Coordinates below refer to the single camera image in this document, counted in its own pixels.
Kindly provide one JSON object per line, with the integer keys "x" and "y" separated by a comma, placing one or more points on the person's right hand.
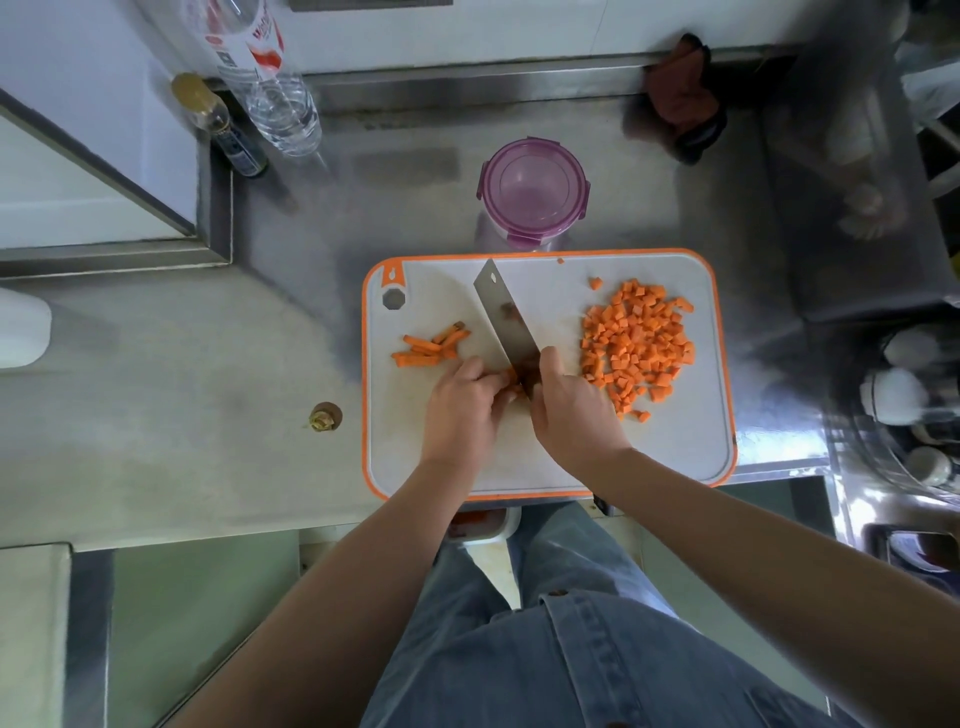
{"x": 577, "y": 427}

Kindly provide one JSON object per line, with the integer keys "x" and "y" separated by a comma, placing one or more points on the person's left hand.
{"x": 461, "y": 420}

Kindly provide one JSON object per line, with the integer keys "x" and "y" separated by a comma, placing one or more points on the brown-centred carrot end slice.
{"x": 514, "y": 379}

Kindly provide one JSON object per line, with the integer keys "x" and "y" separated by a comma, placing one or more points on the round carrot slice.
{"x": 427, "y": 349}

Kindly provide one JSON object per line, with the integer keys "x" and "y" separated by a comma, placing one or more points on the pile of diced carrot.
{"x": 637, "y": 345}

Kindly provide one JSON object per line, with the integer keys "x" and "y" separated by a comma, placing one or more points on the brown carrot top stub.
{"x": 325, "y": 418}

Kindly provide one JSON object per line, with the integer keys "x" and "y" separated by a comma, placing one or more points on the purple lidded container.
{"x": 534, "y": 184}

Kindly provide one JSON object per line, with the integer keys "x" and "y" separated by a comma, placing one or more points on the person's right forearm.
{"x": 795, "y": 577}

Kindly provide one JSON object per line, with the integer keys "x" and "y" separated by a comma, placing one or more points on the person's left forearm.
{"x": 330, "y": 622}

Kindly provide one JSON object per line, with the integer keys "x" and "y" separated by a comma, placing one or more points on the white orange-rimmed cutting board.
{"x": 675, "y": 450}

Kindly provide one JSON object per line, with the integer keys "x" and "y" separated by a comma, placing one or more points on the white waste bin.
{"x": 510, "y": 529}

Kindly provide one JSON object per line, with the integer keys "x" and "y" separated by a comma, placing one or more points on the blue denim trousers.
{"x": 570, "y": 555}

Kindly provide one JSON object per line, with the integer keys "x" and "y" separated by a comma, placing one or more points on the pale green cabinet front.
{"x": 195, "y": 607}
{"x": 720, "y": 607}

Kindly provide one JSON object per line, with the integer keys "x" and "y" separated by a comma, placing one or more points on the blue denim shirt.
{"x": 600, "y": 667}

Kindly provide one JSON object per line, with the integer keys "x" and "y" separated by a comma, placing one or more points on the clear round basin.
{"x": 847, "y": 450}

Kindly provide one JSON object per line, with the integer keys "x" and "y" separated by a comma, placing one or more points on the group of seasoning bottles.
{"x": 892, "y": 394}

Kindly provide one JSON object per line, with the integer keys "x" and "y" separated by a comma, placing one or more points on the clear plastic water bottle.
{"x": 289, "y": 120}

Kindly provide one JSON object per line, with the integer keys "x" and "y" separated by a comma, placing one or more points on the small gold-capped bottle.
{"x": 240, "y": 150}

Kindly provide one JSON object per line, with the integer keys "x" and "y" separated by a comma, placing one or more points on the dark red cloth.
{"x": 679, "y": 86}

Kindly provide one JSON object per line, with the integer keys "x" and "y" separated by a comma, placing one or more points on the black rectangular device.
{"x": 919, "y": 555}

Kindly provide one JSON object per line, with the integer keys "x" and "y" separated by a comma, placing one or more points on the white and black bag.
{"x": 934, "y": 90}

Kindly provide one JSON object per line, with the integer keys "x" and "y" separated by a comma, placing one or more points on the grey wall socket panel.
{"x": 367, "y": 4}

